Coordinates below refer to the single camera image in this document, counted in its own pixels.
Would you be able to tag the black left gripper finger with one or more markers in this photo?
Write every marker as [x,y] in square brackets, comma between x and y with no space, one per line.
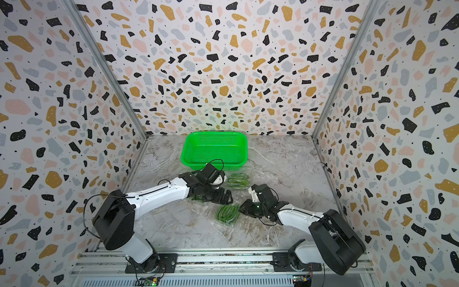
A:
[228,198]
[213,198]

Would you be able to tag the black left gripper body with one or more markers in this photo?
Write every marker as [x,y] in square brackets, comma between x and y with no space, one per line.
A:
[214,192]

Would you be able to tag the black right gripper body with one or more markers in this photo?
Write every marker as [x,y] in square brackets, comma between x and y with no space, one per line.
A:
[265,210]

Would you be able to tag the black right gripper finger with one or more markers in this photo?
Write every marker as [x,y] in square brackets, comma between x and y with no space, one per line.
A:
[248,208]
[255,213]

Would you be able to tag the green peppers bunch front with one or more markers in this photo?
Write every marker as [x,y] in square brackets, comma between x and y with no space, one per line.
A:
[228,215]

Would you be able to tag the green peppers bunch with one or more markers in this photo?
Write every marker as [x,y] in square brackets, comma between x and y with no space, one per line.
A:
[239,181]
[228,215]

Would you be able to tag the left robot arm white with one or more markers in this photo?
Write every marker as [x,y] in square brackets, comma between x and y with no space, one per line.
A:
[116,218]

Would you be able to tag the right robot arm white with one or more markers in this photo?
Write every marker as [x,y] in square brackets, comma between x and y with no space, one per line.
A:
[335,243]

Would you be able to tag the green peppers bunch back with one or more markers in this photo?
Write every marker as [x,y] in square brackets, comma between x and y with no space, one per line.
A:
[239,181]

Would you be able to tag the clear clamshell container back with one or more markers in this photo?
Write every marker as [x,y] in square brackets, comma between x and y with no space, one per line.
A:
[245,170]

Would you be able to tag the green plastic basket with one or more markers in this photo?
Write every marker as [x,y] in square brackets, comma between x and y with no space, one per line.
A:
[224,150]

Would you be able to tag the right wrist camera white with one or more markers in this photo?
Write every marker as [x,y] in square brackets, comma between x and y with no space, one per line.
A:
[254,195]

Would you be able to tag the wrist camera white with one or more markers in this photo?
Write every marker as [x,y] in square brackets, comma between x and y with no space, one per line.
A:
[213,175]
[254,195]

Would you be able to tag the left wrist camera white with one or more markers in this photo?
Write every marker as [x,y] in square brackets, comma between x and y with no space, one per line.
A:
[213,175]

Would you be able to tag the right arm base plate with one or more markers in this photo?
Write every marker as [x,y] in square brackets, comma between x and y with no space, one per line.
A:
[287,262]

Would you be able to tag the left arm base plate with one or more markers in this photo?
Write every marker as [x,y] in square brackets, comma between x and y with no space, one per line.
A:
[157,263]

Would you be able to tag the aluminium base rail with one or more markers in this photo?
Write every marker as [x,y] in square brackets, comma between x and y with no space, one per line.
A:
[195,262]

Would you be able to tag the aluminium corner post left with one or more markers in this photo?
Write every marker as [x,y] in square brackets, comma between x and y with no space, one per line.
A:
[78,20]

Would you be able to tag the aluminium corner post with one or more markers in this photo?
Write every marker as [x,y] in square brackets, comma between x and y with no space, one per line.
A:
[78,20]
[354,48]

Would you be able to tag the aluminium corner post right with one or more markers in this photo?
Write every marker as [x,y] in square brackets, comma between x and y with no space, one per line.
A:
[354,48]

